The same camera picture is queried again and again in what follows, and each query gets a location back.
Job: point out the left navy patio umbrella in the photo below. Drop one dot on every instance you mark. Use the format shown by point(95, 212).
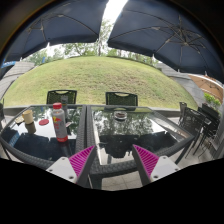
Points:
point(68, 21)

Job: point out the right glass wicker table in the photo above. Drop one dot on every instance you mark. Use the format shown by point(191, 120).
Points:
point(114, 138)

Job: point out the right navy patio umbrella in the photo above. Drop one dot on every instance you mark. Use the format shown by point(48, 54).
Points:
point(156, 28)

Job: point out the glass wicker table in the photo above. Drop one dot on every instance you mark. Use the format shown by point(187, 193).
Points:
point(42, 149)
point(114, 138)

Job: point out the red bottle cap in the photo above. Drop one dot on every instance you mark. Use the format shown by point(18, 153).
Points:
point(43, 122)

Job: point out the left glass wicker table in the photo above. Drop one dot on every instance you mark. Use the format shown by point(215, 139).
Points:
point(42, 149)

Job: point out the right black mesh chair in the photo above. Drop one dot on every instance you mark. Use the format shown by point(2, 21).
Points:
point(121, 98)

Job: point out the left black mesh chair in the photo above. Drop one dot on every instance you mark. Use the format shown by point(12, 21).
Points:
point(54, 96)

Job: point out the beige patio umbrella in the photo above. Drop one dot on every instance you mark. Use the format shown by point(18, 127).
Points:
point(208, 85)

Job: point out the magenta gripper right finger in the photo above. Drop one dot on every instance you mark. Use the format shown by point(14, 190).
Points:
point(150, 166)

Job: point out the black mesh chair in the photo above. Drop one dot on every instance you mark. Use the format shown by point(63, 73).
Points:
point(121, 98)
point(54, 96)

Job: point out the clear bottle with red cap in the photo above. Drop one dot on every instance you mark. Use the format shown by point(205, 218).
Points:
point(59, 123)

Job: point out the glass ashtray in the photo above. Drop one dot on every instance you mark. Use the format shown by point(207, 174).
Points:
point(119, 115)

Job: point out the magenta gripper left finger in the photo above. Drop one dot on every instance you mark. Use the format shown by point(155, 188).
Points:
point(76, 168)

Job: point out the black chairs at right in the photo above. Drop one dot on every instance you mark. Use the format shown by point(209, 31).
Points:
point(203, 122)

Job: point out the navy patio umbrella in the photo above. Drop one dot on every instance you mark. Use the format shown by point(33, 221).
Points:
point(68, 21)
point(156, 28)

